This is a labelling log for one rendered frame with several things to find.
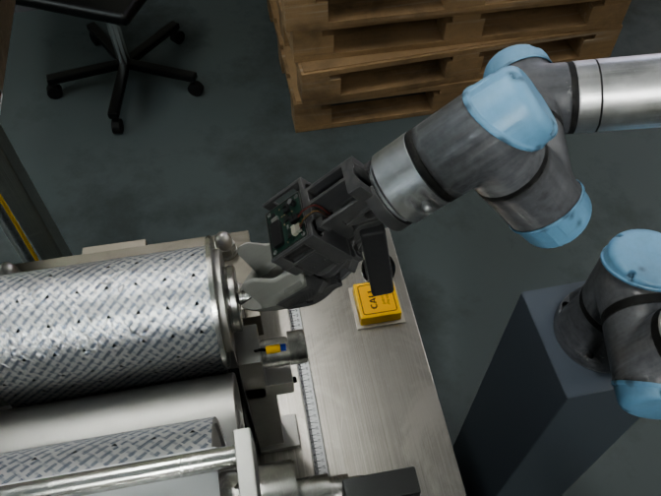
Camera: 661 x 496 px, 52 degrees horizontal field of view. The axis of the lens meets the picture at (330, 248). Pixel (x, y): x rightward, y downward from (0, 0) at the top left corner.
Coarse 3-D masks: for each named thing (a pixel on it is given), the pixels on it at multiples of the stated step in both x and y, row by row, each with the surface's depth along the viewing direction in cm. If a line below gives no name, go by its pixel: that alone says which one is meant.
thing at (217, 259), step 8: (216, 256) 72; (216, 264) 71; (216, 272) 70; (216, 280) 69; (216, 288) 69; (216, 296) 69; (224, 296) 70; (224, 304) 69; (224, 312) 69; (224, 320) 69; (224, 328) 70; (224, 336) 70; (232, 336) 74; (232, 344) 72
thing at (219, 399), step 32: (160, 384) 74; (192, 384) 72; (224, 384) 71; (0, 416) 70; (32, 416) 69; (64, 416) 69; (96, 416) 69; (128, 416) 68; (160, 416) 68; (192, 416) 68; (224, 416) 69; (0, 448) 67
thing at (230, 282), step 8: (224, 272) 73; (232, 272) 73; (224, 280) 72; (232, 280) 72; (224, 288) 71; (232, 288) 71; (232, 296) 71; (232, 304) 71; (232, 312) 71; (240, 312) 74; (232, 320) 72; (240, 320) 72; (232, 328) 73; (240, 328) 73
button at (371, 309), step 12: (360, 288) 114; (360, 300) 112; (372, 300) 112; (384, 300) 112; (396, 300) 112; (360, 312) 111; (372, 312) 111; (384, 312) 111; (396, 312) 111; (360, 324) 112
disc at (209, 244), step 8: (208, 240) 71; (208, 248) 70; (208, 256) 69; (208, 264) 69; (208, 272) 68; (208, 280) 68; (216, 304) 68; (216, 312) 67; (216, 320) 67; (216, 328) 68; (216, 336) 68; (224, 344) 71; (224, 352) 70; (224, 360) 70
